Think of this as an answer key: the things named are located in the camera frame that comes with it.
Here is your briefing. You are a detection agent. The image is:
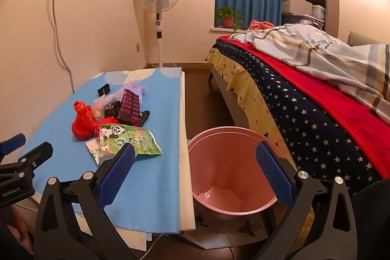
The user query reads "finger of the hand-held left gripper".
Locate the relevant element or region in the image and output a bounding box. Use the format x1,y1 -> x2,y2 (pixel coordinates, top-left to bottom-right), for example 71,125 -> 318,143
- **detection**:
0,133 -> 26,154
0,141 -> 54,176

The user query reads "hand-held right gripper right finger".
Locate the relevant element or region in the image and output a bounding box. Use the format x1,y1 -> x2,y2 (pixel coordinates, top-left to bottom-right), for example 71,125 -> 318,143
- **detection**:
255,141 -> 358,260

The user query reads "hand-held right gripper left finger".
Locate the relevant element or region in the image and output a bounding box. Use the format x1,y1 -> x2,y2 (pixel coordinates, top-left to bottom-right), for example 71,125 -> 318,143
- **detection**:
34,143 -> 144,260

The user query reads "green panda snack packet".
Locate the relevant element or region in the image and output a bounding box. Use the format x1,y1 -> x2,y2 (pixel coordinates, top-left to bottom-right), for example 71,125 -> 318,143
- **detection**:
99,124 -> 163,161

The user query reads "pink plastic bin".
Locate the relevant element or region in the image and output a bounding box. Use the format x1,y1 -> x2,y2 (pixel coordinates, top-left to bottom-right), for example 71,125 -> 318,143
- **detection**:
187,126 -> 279,215

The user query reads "red plastic bag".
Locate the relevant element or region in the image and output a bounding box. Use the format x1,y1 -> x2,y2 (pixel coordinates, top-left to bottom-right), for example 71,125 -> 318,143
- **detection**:
71,101 -> 98,140

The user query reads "black gold-dotted packet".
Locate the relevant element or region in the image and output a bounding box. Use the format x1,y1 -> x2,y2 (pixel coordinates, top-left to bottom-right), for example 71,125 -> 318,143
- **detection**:
104,102 -> 123,120

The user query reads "clear plastic wrapper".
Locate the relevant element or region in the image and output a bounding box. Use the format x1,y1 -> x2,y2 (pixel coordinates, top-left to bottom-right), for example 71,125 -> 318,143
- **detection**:
92,97 -> 108,121

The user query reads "purple patterned packet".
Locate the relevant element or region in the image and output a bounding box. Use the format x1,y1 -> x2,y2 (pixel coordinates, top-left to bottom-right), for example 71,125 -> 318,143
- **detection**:
117,89 -> 141,124

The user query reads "blue crinkled plastic bag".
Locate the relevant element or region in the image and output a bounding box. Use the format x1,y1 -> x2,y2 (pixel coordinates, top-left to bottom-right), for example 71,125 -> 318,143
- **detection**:
111,82 -> 148,103

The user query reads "person's left hand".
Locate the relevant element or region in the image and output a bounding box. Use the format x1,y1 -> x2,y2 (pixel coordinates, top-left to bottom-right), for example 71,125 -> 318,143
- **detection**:
4,208 -> 35,251

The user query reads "navy star bed sheet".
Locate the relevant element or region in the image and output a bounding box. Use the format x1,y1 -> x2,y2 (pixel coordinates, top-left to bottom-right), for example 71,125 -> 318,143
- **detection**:
212,42 -> 384,196

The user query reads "small black packet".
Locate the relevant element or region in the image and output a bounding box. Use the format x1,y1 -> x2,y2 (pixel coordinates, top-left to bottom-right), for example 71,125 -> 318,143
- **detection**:
138,109 -> 152,124

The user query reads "blue mat with white print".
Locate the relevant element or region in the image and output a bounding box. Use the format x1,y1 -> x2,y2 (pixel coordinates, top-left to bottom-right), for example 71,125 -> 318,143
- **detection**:
29,67 -> 195,234

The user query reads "yellow star bed skirt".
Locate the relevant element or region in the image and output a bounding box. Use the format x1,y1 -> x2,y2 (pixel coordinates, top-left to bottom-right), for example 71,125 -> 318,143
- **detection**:
205,48 -> 297,169

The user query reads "plaid quilt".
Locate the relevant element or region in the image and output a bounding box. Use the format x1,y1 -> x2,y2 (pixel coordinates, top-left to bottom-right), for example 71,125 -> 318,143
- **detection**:
228,24 -> 390,126

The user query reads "pink cloth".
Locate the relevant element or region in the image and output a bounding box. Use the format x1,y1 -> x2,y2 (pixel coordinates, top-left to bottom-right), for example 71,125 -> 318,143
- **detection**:
249,19 -> 273,31

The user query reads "white windowsill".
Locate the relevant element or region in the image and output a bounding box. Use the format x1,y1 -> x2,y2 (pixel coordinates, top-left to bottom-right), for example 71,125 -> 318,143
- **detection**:
210,27 -> 253,34

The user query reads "large clear storage bin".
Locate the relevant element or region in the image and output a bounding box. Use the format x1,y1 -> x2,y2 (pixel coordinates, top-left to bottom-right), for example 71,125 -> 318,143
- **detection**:
282,13 -> 325,32

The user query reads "potted green plant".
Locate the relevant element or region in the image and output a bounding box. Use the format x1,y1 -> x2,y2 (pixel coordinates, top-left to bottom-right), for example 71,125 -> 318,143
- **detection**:
215,6 -> 244,32

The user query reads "grey headboard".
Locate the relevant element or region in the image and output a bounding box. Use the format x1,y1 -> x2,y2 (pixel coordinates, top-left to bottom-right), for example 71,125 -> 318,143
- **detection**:
347,31 -> 382,46

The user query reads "small clear lidded box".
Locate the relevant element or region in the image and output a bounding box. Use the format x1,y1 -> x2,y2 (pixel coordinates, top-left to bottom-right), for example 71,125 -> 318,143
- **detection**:
311,5 -> 326,20

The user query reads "beige storage box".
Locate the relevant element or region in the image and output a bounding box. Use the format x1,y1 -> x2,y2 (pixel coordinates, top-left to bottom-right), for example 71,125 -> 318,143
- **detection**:
282,0 -> 313,16

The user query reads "grey bed frame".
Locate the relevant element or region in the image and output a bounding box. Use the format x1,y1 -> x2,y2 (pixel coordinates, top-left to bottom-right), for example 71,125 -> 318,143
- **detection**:
209,65 -> 253,130

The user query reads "grey wall cable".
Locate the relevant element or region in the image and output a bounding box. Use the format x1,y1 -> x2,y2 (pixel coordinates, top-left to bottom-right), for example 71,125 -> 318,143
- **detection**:
49,0 -> 75,94

